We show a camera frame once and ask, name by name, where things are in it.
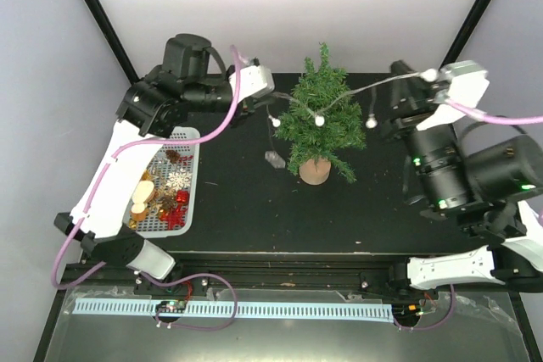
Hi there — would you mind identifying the small green christmas tree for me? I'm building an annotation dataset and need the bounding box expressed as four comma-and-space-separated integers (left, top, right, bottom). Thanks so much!
275, 42, 366, 183

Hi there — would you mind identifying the white bulb light string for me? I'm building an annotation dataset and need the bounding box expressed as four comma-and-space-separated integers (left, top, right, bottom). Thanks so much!
263, 68, 439, 170

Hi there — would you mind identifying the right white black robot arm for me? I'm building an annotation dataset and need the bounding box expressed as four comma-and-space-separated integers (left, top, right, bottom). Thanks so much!
382, 60, 542, 297

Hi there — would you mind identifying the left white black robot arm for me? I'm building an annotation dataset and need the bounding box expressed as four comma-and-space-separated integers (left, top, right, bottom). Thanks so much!
53, 34, 275, 293

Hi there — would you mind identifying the terracotta tree pot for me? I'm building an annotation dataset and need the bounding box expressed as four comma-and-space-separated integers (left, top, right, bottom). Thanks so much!
299, 159, 332, 186

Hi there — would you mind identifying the pine cone ornament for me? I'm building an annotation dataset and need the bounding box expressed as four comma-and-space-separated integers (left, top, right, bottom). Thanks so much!
165, 149, 181, 164

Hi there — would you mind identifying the white snowflake ornament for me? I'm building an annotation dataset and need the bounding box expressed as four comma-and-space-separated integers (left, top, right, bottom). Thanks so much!
165, 169, 192, 190

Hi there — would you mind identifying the red gift box ornament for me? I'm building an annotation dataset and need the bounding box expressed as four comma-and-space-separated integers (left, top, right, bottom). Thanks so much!
176, 190, 190, 205

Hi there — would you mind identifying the white plastic basket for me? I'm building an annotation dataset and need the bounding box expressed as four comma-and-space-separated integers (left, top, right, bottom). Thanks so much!
123, 145, 200, 239

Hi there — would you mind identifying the red snowflake ornament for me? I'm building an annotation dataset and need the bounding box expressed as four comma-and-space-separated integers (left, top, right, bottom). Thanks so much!
159, 203, 188, 231

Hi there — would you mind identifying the wooden slice ornament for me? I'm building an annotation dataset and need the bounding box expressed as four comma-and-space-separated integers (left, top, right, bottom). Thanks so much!
130, 181, 155, 222

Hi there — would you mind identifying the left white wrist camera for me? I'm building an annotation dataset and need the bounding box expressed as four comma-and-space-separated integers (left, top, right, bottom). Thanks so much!
238, 58, 275, 103

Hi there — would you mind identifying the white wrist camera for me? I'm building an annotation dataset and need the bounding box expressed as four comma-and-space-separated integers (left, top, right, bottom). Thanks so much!
238, 58, 275, 103
416, 60, 490, 131

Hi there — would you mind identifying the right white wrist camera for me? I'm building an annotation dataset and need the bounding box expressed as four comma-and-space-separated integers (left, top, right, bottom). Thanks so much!
416, 60, 490, 131

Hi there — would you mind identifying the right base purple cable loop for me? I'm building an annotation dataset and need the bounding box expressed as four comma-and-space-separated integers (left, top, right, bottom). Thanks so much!
392, 283, 457, 332

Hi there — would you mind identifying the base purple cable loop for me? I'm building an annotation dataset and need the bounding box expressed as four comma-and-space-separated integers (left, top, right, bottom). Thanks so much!
392, 283, 457, 332
142, 271, 238, 331

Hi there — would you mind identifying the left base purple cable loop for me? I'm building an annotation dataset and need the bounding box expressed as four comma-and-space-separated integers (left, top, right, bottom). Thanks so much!
142, 271, 238, 331

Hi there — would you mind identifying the light blue slotted cable duct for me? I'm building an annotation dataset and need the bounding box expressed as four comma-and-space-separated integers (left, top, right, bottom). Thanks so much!
72, 298, 394, 323

